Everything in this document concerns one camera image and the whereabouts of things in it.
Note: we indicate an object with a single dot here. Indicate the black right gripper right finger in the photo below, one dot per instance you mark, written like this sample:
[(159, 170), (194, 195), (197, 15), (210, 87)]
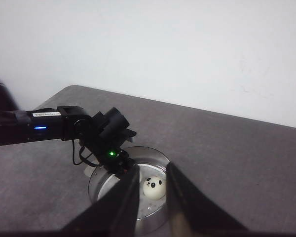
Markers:
[(192, 214)]

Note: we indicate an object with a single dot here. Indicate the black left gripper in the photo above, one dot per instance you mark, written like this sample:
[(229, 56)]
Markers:
[(101, 141)]

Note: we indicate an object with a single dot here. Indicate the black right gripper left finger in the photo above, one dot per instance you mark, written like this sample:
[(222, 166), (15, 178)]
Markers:
[(114, 215)]

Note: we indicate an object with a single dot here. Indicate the panda bun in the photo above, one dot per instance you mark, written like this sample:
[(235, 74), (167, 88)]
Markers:
[(154, 187)]

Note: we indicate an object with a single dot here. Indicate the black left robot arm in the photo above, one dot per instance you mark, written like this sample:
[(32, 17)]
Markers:
[(19, 126)]

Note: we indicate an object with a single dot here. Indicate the stainless steel steamer pot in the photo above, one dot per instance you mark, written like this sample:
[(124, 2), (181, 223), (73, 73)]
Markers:
[(152, 214)]

